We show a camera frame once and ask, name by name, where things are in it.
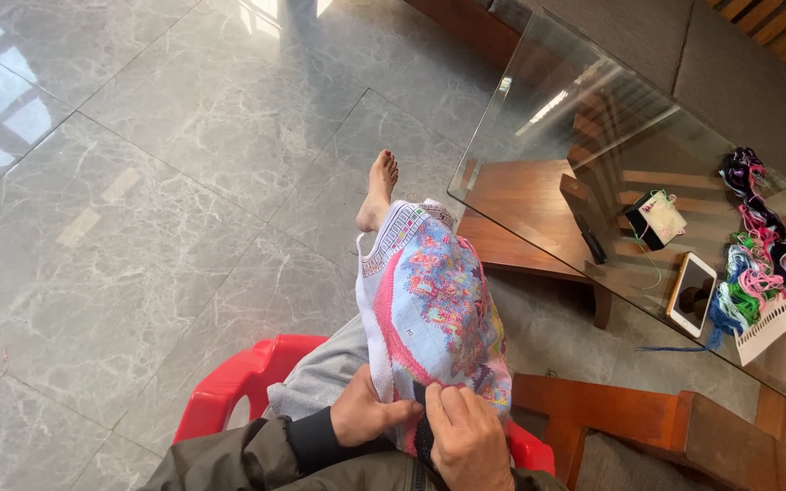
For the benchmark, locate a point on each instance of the person's left hand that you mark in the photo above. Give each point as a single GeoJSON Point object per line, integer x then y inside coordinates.
{"type": "Point", "coordinates": [359, 416]}

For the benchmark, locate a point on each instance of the person's right hand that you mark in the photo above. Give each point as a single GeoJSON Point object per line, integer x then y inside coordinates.
{"type": "Point", "coordinates": [468, 443]}

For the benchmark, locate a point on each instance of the colourful cross-stitch fabric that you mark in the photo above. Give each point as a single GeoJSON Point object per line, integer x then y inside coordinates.
{"type": "Point", "coordinates": [434, 314]}

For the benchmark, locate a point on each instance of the person's grey trouser leg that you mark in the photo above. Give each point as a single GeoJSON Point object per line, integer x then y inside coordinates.
{"type": "Point", "coordinates": [328, 372]}

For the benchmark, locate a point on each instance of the person's olive jacket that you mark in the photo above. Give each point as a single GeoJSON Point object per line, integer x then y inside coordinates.
{"type": "Point", "coordinates": [277, 464]}

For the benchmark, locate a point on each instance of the red plastic chair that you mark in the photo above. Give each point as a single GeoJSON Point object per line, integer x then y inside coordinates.
{"type": "Point", "coordinates": [256, 389]}

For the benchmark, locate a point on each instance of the person's bare foot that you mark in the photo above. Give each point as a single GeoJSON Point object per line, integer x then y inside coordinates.
{"type": "Point", "coordinates": [378, 192]}

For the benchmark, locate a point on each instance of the black remote control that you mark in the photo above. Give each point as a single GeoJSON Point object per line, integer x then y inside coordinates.
{"type": "Point", "coordinates": [590, 238]}

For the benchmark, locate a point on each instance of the white smartphone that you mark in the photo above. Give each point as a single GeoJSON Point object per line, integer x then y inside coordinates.
{"type": "Point", "coordinates": [692, 294]}

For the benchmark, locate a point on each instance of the glass top wooden coffee table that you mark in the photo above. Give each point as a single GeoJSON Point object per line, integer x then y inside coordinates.
{"type": "Point", "coordinates": [632, 225]}

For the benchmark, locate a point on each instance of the black box with thread scraps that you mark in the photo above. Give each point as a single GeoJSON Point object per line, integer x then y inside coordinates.
{"type": "Point", "coordinates": [654, 219]}

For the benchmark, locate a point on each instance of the white thread organiser card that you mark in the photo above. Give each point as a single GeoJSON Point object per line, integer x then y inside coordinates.
{"type": "Point", "coordinates": [773, 326]}

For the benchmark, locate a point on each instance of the bundle of coloured embroidery threads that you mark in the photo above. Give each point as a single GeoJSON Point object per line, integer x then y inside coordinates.
{"type": "Point", "coordinates": [754, 259]}

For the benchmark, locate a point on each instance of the grey cushioned wooden sofa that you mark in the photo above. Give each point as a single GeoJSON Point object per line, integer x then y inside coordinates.
{"type": "Point", "coordinates": [673, 61]}

